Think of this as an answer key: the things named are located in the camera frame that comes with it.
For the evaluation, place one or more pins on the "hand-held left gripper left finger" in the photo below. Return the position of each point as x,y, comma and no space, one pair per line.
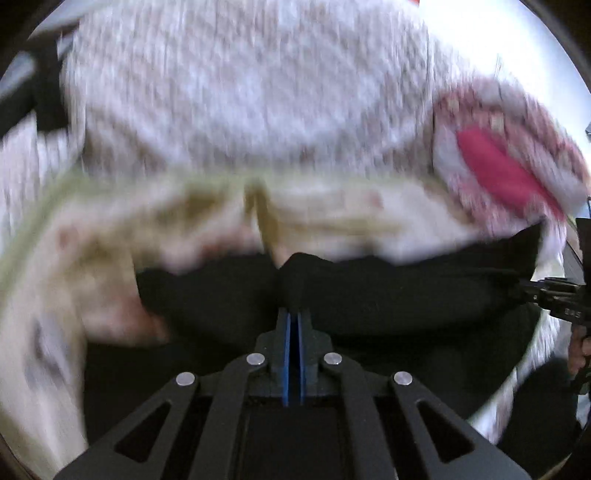
287,364

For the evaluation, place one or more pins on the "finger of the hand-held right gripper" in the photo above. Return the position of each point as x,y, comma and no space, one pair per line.
545,290

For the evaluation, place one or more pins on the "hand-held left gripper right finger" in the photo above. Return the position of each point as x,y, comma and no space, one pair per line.
302,364

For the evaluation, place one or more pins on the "black pants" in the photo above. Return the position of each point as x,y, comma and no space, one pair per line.
392,295

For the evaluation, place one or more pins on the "person's right hand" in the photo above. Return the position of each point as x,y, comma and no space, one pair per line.
579,355

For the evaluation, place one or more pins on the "magenta pillow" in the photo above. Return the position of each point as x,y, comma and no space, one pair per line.
498,170

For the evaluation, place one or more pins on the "rolled pink floral quilt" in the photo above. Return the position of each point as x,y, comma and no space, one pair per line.
521,120

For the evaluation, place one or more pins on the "floral fleece blanket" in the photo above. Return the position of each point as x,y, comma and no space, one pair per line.
83,258

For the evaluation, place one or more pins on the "beige quilted bedspread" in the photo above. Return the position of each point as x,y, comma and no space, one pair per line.
240,92

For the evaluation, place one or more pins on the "black cloth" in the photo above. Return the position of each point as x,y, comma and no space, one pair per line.
51,87

